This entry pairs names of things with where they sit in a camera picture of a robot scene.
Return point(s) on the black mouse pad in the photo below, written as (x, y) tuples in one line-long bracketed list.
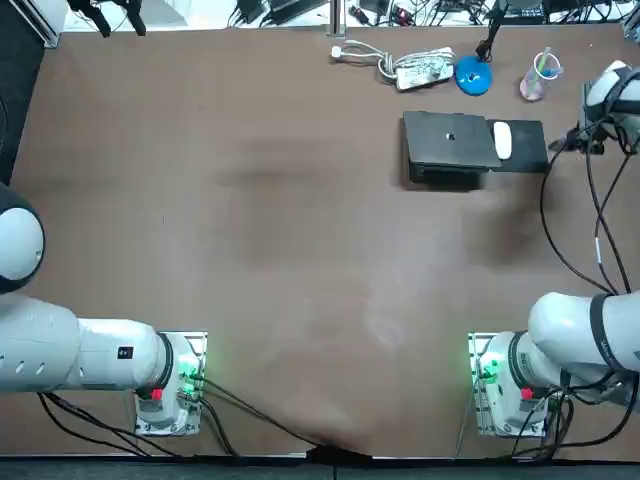
[(527, 150)]

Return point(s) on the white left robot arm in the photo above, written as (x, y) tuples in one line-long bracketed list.
[(100, 355)]

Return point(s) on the white computer mouse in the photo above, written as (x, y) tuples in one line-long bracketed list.
[(502, 140)]

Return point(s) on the white power strip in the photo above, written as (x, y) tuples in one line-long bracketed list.
[(425, 70)]

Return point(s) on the black device with red light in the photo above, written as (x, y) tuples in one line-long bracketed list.
[(360, 14), (404, 16)]

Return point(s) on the blue pen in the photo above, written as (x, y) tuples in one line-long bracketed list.
[(551, 73)]

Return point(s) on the pink pen cup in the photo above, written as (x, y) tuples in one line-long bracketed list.
[(532, 90)]

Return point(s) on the aluminium frame post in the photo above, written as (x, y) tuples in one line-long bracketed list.
[(337, 17), (45, 27)]

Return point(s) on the black labelled power adapter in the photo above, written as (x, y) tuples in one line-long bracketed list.
[(522, 5)]

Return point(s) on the black power brick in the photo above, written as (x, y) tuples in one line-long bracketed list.
[(250, 10)]

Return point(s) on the grey laptop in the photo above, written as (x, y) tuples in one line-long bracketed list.
[(445, 145)]

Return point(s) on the white side bench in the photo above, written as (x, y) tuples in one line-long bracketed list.
[(200, 12)]

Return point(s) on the blue desk lamp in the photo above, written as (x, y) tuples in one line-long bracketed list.
[(474, 75)]

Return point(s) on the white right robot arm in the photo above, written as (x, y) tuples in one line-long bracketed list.
[(565, 325)]

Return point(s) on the green pen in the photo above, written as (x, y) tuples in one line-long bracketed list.
[(539, 69)]

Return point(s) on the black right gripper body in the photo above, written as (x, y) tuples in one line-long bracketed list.
[(592, 137)]

